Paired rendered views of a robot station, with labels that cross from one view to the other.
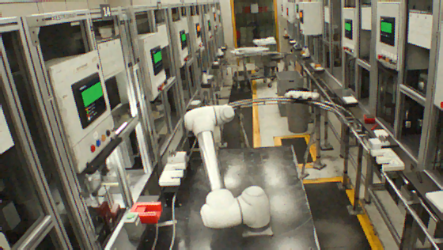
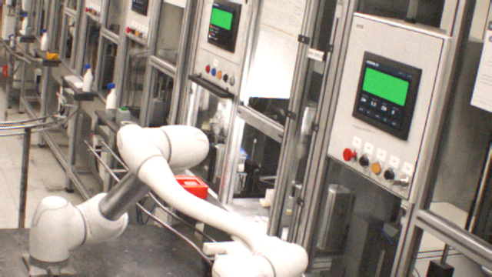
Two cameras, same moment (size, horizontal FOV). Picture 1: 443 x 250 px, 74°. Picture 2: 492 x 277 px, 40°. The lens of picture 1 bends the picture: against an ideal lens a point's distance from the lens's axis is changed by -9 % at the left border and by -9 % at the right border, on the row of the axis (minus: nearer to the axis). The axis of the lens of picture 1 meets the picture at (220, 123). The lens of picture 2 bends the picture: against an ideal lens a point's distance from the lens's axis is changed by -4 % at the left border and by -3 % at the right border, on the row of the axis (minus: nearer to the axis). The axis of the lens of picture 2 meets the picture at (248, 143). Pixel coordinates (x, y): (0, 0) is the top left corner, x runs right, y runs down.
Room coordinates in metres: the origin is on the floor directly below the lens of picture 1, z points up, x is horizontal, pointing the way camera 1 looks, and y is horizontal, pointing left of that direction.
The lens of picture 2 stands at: (3.82, -1.02, 1.90)
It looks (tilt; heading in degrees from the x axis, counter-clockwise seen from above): 15 degrees down; 143
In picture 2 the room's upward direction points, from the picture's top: 10 degrees clockwise
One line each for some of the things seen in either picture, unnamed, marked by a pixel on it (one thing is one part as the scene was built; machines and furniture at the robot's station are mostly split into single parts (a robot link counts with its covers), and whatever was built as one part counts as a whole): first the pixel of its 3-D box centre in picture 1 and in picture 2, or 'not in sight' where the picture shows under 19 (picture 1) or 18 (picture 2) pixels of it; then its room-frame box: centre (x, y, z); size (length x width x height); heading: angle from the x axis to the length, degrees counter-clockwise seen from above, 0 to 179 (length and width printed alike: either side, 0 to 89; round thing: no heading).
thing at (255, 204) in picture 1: (254, 205); (54, 226); (1.56, -0.14, 0.85); 0.18 x 0.16 x 0.22; 100
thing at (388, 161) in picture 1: (384, 158); not in sight; (1.89, -1.12, 0.84); 0.37 x 0.14 x 0.10; 173
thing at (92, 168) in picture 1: (104, 152); (208, 84); (1.38, 0.57, 1.37); 0.36 x 0.04 x 0.04; 173
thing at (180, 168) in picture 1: (175, 172); (241, 274); (2.07, 0.37, 0.84); 0.36 x 0.14 x 0.10; 173
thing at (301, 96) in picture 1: (301, 96); not in sight; (3.51, -0.97, 0.84); 0.37 x 0.14 x 0.10; 51
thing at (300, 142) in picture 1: (295, 149); not in sight; (3.83, -0.96, 0.01); 1.00 x 0.55 x 0.01; 173
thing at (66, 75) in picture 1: (66, 108); (245, 32); (1.40, 0.70, 1.60); 0.42 x 0.29 x 0.46; 173
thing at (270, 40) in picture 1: (266, 55); not in sight; (8.50, -1.42, 0.48); 0.84 x 0.58 x 0.97; 1
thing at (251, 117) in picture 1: (243, 100); not in sight; (6.38, -0.52, 0.01); 5.85 x 0.59 x 0.01; 173
